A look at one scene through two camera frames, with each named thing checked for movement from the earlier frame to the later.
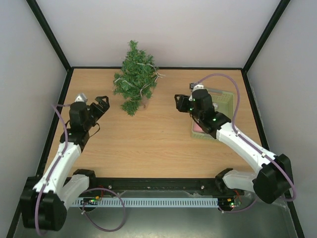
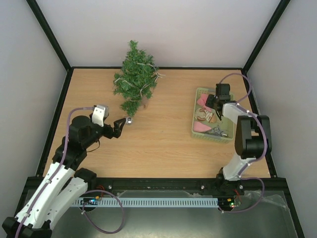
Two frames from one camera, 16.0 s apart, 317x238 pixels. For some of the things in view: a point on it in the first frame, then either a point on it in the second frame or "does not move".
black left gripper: x=106 y=106 -> x=116 y=133
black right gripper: x=184 y=103 -> x=216 y=103
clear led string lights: x=156 y=75 does not move
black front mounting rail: x=155 y=184 does not move
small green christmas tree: x=137 y=80 does not move
